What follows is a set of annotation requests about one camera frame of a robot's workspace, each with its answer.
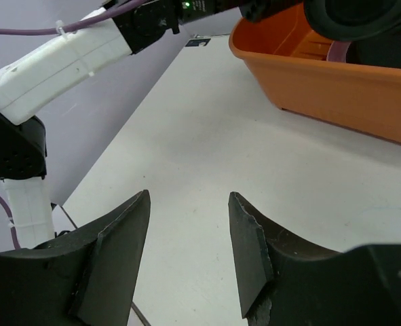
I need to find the pink plastic plate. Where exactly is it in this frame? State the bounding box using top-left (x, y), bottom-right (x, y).
top-left (326, 41), bottom-right (351, 63)

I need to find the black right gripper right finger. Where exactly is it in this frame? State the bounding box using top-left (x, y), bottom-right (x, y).
top-left (228, 192), bottom-right (401, 325)

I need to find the orange plastic bin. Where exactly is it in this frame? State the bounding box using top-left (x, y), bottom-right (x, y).
top-left (229, 5), bottom-right (401, 143)

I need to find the blue corner label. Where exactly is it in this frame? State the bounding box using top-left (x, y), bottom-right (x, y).
top-left (185, 38), bottom-right (210, 48)

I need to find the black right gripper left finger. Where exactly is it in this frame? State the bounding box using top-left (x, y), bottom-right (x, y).
top-left (0, 190), bottom-right (151, 325)

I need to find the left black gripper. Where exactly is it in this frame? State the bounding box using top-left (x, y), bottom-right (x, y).
top-left (237, 0), bottom-right (305, 24)

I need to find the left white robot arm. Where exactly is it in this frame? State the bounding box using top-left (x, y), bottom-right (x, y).
top-left (0, 1), bottom-right (294, 248)

